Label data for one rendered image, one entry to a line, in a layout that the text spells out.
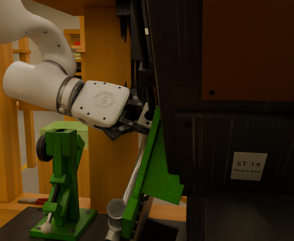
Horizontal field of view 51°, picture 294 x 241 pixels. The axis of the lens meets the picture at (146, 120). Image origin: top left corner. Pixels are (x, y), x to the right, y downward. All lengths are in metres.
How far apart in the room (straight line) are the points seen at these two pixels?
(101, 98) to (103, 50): 0.30
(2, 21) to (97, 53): 0.37
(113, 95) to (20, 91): 0.19
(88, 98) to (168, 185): 0.24
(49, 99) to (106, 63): 0.30
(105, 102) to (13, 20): 0.22
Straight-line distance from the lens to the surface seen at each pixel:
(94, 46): 0.92
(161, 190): 0.55
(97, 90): 0.65
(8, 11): 0.61
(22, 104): 1.15
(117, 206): 0.57
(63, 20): 11.45
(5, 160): 1.13
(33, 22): 0.65
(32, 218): 0.99
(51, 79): 0.67
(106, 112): 0.62
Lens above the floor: 1.34
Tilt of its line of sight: 10 degrees down
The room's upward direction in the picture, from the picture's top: straight up
